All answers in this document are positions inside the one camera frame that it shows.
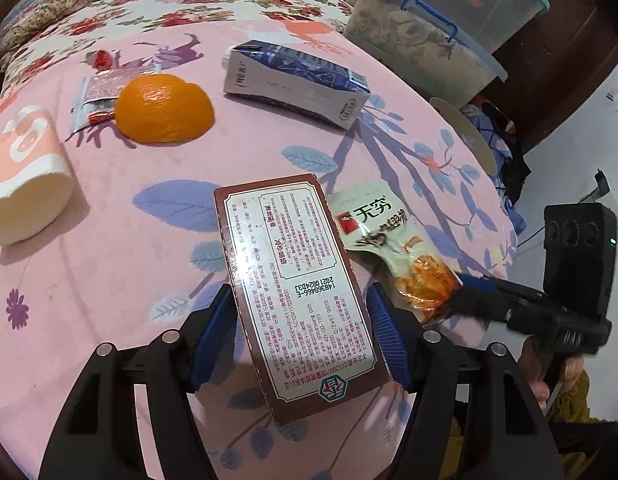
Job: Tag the pink leaf-print tablecloth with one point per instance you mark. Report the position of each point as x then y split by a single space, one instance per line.
114 260

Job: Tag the pink wrapped toilet paper roll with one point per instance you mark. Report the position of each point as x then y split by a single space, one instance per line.
24 160

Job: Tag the silver and red wrapper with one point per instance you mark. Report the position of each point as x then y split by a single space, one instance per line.
101 90

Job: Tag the person's right hand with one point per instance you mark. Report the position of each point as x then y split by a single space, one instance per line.
531 362

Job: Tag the blue cloth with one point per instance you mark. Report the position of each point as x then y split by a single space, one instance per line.
499 140

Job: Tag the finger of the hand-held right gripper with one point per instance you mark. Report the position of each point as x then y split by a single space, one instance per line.
481 305
489 284

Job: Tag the person's right forearm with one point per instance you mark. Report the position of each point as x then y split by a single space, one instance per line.
579 400

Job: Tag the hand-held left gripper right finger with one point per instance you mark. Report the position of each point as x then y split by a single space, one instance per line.
389 345

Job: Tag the white wall plug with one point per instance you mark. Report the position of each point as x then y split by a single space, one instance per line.
612 94

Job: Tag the orange fruit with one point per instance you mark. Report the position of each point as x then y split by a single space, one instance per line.
159 110

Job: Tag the clear storage box teal lid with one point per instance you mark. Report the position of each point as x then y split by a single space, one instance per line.
479 5

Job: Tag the blue and white milk carton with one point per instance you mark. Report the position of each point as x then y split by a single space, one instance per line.
289 80

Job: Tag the white red-flower bedsheet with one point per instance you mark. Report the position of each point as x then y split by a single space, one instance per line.
139 10

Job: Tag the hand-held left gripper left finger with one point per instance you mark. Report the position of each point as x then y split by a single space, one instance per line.
214 340

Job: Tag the white and orange snack packet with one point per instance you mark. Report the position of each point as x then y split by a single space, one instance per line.
379 220

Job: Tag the black charger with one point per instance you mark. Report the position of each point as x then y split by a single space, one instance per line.
601 182

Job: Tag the brown labelled cardboard box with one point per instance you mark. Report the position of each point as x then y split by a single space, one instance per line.
289 270

